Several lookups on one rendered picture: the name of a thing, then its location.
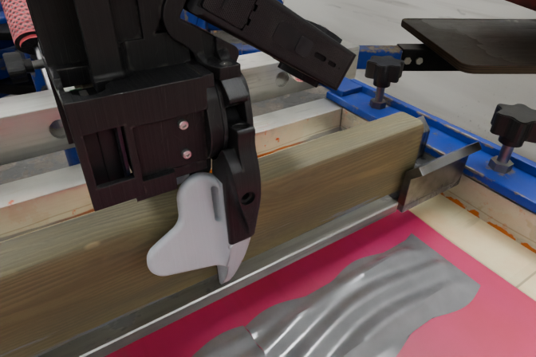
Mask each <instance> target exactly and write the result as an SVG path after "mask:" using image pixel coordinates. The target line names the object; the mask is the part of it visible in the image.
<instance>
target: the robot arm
mask: <svg viewBox="0 0 536 357"><path fill-rule="evenodd" d="M26 3H27V6H28V9H29V12H30V17H31V19H32V22H33V27H34V29H35V32H36V35H37V39H38V42H39V45H40V48H41V57H42V60H43V62H44V65H45V70H46V72H47V75H48V78H49V82H50V85H51V89H52V91H53V95H54V99H55V101H56V104H57V109H58V111H59V114H60V117H61V122H62V124H63V127H64V130H65V134H66V137H67V140H68V143H69V144H72V143H74V145H75V148H76V150H77V155H78V158H79V161H80V164H81V169H82V171H83V174H84V177H85V182H86V185H87V187H88V191H89V195H90V198H91V201H92V204H93V209H94V210H95V211H98V210H102V209H104V208H107V207H110V206H115V205H117V204H120V203H122V202H127V201H129V200H132V199H134V198H135V199H136V200H137V201H138V202H139V201H142V200H145V199H147V198H151V197H154V196H156V195H159V194H163V193H166V192H168V191H171V190H175V189H178V186H177V185H178V184H180V183H181V185H180V186H179V189H178V191H177V195H176V200H177V206H178V213H179V216H178V220H177V223H176V224H175V225H174V226H173V228H172V229H170V230H169V231H168V232H167V233H166V234H165V235H164V236H163V237H162V238H161V239H159V240H158V241H157V242H156V243H155V244H154V245H153V246H152V247H151V248H150V249H149V251H148V255H147V265H148V268H149V270H150V271H151V272H152V273H154V274H156V275H157V276H169V275H173V274H177V273H183V272H187V271H191V270H195V269H201V268H206V267H210V266H213V265H216V267H217V272H218V279H219V283H220V284H224V283H226V282H228V281H229V280H230V279H231V278H232V277H233V276H234V275H235V273H236V272H237V270H238V267H239V266H240V264H241V262H242V260H243V258H244V256H245V254H246V251H247V248H248V245H249V242H250V237H252V236H253V235H254V232H255V228H256V224H257V219H258V212H259V207H260V202H261V176H260V170H259V164H258V156H257V151H256V146H255V128H254V121H253V114H252V107H251V102H250V92H249V88H248V85H247V82H246V79H245V77H244V76H243V74H242V73H241V65H240V64H239V63H238V62H237V60H238V49H237V47H236V46H234V45H232V44H231V43H229V42H227V41H224V40H223V39H222V38H220V37H217V36H215V35H214V34H213V33H210V32H208V31H206V30H205V29H203V28H200V27H198V26H197V25H194V24H192V23H190V22H187V21H185V20H183V19H182V18H180V15H181V12H182V10H183V9H184V10H186V11H187V12H189V13H191V14H194V15H195V16H196V17H197V18H200V19H202V20H204V21H206V22H208V23H210V24H212V25H213V26H215V27H217V28H219V29H221V30H223V31H225V32H226V33H228V34H230V35H232V36H234V37H236V38H238V39H239V40H241V41H244V42H246V43H247V44H248V45H251V46H253V47H255V48H256V49H258V50H260V51H262V52H264V53H266V54H267V55H269V56H271V57H272V58H273V59H275V60H276V61H279V62H280V63H279V65H278V68H280V69H282V70H284V71H286V72H287V73H289V75H290V76H291V78H292V79H294V80H295V81H297V82H306V83H308V84H311V85H312V86H314V87H315V88H316V87H317V86H318V84H319V83H320V84H323V85H324V86H325V87H327V86H328V87H329V88H331V89H333V90H335V91H337V90H338V88H339V86H340V84H341V82H342V81H343V79H344V77H345V75H346V73H347V72H348V70H349V68H350V66H351V64H352V63H353V61H354V59H355V57H356V54H355V53H353V52H352V51H350V50H349V49H347V48H345V47H344V46H343V45H342V44H341V42H342V39H340V38H339V37H338V36H337V35H336V34H335V33H332V32H331V31H329V30H328V29H327V28H326V27H325V26H323V25H318V24H316V23H314V22H311V21H309V20H305V19H304V18H302V17H301V16H299V15H298V14H296V13H295V12H293V11H292V10H291V9H289V8H288V7H287V6H285V5H283V4H282V3H280V2H279V1H278V0H26ZM72 86H74V87H75V88H76V89H72V90H69V91H68V92H65V90H64V89H63V88H68V87H72ZM211 160H212V174H211V173H209V172H210V170H211ZM129 167H130V169H131V171H132V173H131V172H130V169H129Z"/></svg>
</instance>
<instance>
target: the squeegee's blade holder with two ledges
mask: <svg viewBox="0 0 536 357"><path fill-rule="evenodd" d="M397 206H398V201H396V200H395V199H393V198H391V197H390V196H389V195H386V196H384V197H383V198H379V199H377V200H376V201H374V202H370V203H369V204H367V205H365V206H362V207H361V208H358V209H356V210H354V211H352V212H350V213H347V214H345V215H343V216H341V217H339V218H336V219H334V220H332V221H331V222H327V223H325V224H324V225H322V226H319V227H317V228H315V229H312V230H310V231H309V232H307V233H304V234H302V235H300V236H298V237H295V238H293V239H291V240H289V241H287V242H284V243H282V244H280V245H278V246H276V247H273V248H272V249H269V250H267V251H265V252H263V253H260V254H259V255H257V256H255V257H252V258H250V259H248V260H246V261H244V262H241V264H240V266H239V267H238V270H237V272H236V273H235V275H234V276H233V277H232V278H231V279H230V280H229V281H228V282H226V283H224V284H220V283H219V279H218V273H217V274H215V275H214V276H212V277H208V278H207V279H205V280H202V281H200V282H198V283H196V284H193V285H192V286H190V287H187V288H185V289H183V290H181V291H179V292H176V293H174V294H172V295H170V296H167V297H165V298H163V299H162V300H159V301H156V302H155V303H153V304H150V305H148V306H146V307H144V308H141V309H140V310H138V311H136V312H133V313H131V314H129V315H127V316H124V317H122V318H120V319H118V320H116V321H113V322H111V323H110V324H107V325H105V326H103V327H101V328H98V329H97V330H95V331H91V332H90V333H88V334H86V335H83V336H81V337H79V338H77V339H75V340H73V341H70V342H68V343H66V344H64V345H62V346H60V347H57V348H55V349H53V350H52V351H48V352H46V353H45V354H43V355H39V356H38V357H105V356H106V355H109V354H111V353H113V352H114V351H117V350H119V349H121V348H122V347H125V346H127V345H129V344H130V343H133V342H135V341H137V340H138V339H141V338H143V337H145V336H146V335H149V334H151V333H153V332H155V331H157V330H159V329H161V328H163V327H165V326H167V325H169V324H171V323H173V322H175V321H177V320H179V319H181V318H183V317H185V316H187V315H189V314H191V313H193V312H195V311H197V310H199V309H201V308H203V307H205V306H207V305H209V304H211V303H213V302H215V301H217V300H219V299H221V298H223V297H225V296H227V295H229V294H231V293H233V292H235V291H237V290H239V289H241V288H244V287H246V286H247V285H249V284H252V283H254V282H255V281H258V280H260V279H262V278H263V277H266V276H268V275H270V274H271V273H274V272H276V271H278V270H279V269H282V268H284V267H286V266H287V265H290V264H292V263H294V262H295V261H298V260H300V259H302V258H303V257H306V256H308V255H310V254H311V253H314V252H316V251H318V250H319V249H322V248H324V247H326V246H327V245H330V244H332V243H334V242H335V241H338V240H340V239H342V238H343V237H346V236H348V235H350V234H351V233H354V232H356V231H358V230H360V229H362V228H364V227H366V226H368V225H370V224H372V223H374V222H376V221H378V220H380V219H382V218H384V217H386V216H388V215H390V214H392V213H394V212H396V209H397Z"/></svg>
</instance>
